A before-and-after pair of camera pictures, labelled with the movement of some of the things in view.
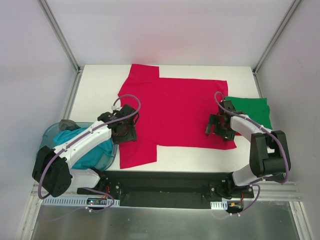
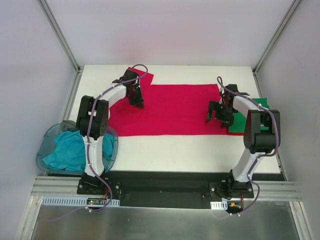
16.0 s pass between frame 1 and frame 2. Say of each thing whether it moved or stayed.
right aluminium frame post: stayed
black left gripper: moved
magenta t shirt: moved
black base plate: stayed
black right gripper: moved
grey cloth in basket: stayed
